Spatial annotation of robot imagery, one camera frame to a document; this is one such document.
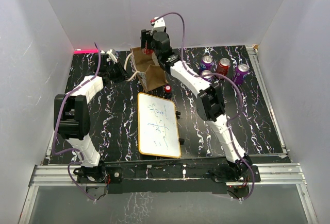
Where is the purple fanta can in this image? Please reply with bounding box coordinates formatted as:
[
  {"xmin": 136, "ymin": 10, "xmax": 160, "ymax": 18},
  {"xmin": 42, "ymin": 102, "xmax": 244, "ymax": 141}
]
[{"xmin": 199, "ymin": 55, "xmax": 213, "ymax": 74}]

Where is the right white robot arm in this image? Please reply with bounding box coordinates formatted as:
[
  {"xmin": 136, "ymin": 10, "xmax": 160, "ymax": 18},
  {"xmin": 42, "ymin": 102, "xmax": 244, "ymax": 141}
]
[{"xmin": 140, "ymin": 29, "xmax": 252, "ymax": 181}]

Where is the red can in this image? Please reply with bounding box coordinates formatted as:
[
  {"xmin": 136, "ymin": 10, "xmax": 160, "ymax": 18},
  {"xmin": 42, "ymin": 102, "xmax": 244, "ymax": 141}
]
[{"xmin": 216, "ymin": 58, "xmax": 230, "ymax": 76}]

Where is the brown canvas bag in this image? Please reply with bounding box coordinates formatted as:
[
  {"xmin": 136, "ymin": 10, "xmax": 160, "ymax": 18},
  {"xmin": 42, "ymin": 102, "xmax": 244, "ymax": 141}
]
[{"xmin": 124, "ymin": 47, "xmax": 168, "ymax": 92}]

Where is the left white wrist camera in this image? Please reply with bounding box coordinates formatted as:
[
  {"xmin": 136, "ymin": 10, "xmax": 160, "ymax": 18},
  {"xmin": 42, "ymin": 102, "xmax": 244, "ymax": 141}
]
[{"xmin": 106, "ymin": 49, "xmax": 118, "ymax": 63}]

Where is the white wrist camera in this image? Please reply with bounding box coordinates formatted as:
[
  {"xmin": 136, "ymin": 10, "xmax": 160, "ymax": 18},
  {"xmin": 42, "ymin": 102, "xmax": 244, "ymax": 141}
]
[
  {"xmin": 106, "ymin": 49, "xmax": 118, "ymax": 63},
  {"xmin": 150, "ymin": 17, "xmax": 166, "ymax": 35}
]

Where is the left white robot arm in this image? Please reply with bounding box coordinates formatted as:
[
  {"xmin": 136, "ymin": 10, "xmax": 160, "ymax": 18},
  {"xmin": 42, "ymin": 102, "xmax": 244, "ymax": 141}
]
[{"xmin": 52, "ymin": 49, "xmax": 128, "ymax": 182}]

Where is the pink tape strip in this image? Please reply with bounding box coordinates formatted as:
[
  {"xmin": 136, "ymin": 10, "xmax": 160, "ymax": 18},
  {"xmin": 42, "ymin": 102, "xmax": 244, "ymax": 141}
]
[{"xmin": 74, "ymin": 49, "xmax": 99, "ymax": 54}]

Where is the black board clip lower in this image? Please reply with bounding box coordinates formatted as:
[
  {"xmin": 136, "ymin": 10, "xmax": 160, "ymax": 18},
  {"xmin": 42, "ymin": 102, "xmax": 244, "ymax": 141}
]
[{"xmin": 179, "ymin": 138, "xmax": 185, "ymax": 145}]

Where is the white dry-erase board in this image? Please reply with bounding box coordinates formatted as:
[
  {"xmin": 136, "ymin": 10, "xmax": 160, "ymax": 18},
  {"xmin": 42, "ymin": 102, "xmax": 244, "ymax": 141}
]
[{"xmin": 138, "ymin": 93, "xmax": 181, "ymax": 159}]

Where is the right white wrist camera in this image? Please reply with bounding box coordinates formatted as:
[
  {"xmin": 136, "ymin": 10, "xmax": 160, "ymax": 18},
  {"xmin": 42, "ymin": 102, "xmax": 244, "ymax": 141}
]
[{"xmin": 150, "ymin": 17, "xmax": 166, "ymax": 35}]

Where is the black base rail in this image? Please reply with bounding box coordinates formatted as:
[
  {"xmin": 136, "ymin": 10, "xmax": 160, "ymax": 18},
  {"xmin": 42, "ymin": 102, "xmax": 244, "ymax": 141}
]
[{"xmin": 73, "ymin": 156, "xmax": 261, "ymax": 195}]

